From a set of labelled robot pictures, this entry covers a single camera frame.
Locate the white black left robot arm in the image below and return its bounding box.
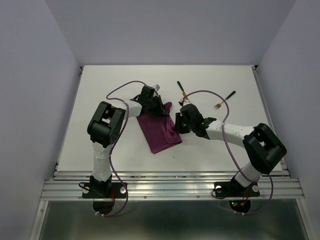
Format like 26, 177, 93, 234
79, 84, 169, 199

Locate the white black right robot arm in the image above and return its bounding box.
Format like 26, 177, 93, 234
174, 103, 287, 198

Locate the aluminium front rail frame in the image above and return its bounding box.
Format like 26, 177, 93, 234
40, 170, 305, 201

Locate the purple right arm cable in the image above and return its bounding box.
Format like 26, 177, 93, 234
178, 90, 273, 217

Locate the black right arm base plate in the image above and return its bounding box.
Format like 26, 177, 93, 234
211, 181, 260, 199

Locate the aluminium left side rail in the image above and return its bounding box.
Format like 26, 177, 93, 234
46, 64, 84, 179

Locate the aluminium rail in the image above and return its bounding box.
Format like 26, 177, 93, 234
251, 65, 291, 178
46, 64, 84, 179

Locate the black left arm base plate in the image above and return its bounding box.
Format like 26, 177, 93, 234
78, 182, 127, 199

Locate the aluminium right side rail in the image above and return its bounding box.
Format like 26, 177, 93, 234
251, 65, 291, 178

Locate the purple cloth napkin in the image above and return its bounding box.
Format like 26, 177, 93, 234
136, 113, 182, 154

